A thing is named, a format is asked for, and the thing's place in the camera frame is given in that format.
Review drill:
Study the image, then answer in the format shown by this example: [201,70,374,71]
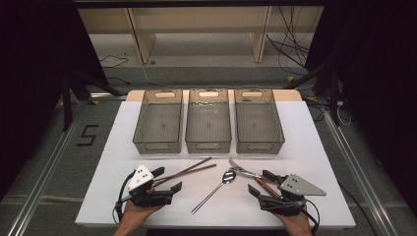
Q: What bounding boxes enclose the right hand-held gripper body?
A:
[259,173,328,217]

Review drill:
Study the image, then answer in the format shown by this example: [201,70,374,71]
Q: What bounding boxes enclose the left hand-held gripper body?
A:
[126,164,174,208]

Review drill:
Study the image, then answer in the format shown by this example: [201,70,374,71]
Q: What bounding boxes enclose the wooden-handled kitchen scissors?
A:
[228,157,286,201]

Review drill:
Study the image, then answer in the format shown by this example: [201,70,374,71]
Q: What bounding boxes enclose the silver metal spoon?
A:
[191,169,237,215]

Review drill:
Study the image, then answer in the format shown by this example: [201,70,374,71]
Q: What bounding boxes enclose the grey translucent plastic bin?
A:
[233,88,285,155]
[185,88,232,154]
[132,88,184,155]

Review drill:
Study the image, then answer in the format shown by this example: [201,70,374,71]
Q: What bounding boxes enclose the person's left hand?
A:
[121,200,164,229]

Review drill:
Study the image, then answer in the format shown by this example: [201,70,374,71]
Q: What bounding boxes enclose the person's right hand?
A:
[274,206,315,236]

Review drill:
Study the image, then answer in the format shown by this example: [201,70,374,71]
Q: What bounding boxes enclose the white table mat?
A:
[74,99,357,229]

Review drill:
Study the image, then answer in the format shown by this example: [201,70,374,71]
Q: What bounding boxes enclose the black metal stand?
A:
[284,58,342,128]
[60,70,124,133]

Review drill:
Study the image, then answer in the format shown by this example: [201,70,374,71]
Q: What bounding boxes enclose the black curtain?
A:
[0,0,110,202]
[304,0,417,208]

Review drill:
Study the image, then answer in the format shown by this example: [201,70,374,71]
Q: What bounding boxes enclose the light wooden shelf unit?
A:
[78,6,326,65]

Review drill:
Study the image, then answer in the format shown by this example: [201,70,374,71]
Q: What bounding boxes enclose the left hand-held gripper black cable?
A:
[112,171,136,224]

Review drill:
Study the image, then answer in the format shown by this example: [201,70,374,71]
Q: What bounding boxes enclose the hand-held gripper black cable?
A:
[112,171,136,224]
[298,198,321,235]

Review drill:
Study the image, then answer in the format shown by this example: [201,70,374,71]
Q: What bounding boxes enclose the right hand-held gripper black cable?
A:
[298,198,321,235]

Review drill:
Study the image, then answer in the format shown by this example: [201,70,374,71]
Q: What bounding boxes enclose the silver aluminium floor rail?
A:
[6,100,87,236]
[323,111,399,236]

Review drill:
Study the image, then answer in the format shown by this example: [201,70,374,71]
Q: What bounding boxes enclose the white cable loop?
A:
[336,100,354,127]

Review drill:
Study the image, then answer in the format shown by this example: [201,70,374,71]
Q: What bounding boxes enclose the thin black floor cable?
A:
[98,54,130,69]

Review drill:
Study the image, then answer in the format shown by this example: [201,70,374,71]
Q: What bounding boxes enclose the bundle of black hanging cables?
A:
[265,6,313,77]

